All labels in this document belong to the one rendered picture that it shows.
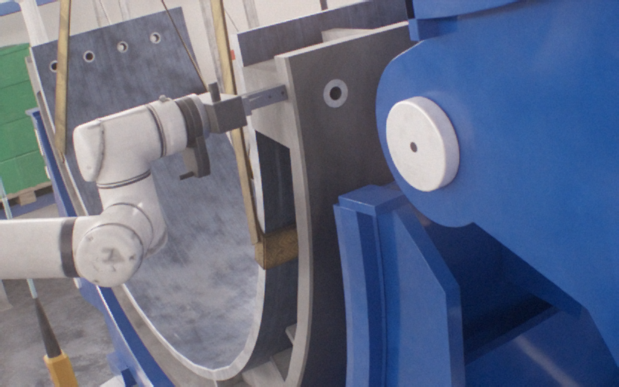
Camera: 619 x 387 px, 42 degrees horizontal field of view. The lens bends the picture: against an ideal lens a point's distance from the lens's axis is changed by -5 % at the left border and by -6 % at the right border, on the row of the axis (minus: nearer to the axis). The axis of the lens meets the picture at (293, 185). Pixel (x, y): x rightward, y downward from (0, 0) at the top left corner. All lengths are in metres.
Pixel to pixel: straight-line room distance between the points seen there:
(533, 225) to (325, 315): 0.66
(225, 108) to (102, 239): 0.30
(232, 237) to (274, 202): 1.61
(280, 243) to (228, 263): 1.45
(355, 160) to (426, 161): 0.32
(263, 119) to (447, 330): 0.49
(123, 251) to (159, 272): 1.99
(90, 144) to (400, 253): 0.52
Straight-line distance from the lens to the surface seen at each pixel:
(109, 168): 1.27
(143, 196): 1.29
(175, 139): 1.29
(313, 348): 1.71
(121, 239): 1.14
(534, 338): 1.66
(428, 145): 1.16
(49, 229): 1.20
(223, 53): 1.78
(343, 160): 1.46
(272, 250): 1.69
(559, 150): 1.02
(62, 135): 3.36
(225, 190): 3.40
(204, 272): 3.11
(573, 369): 1.83
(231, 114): 1.30
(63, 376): 2.70
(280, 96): 1.39
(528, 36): 1.00
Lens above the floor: 2.52
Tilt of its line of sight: 15 degrees down
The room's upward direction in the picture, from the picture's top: 12 degrees counter-clockwise
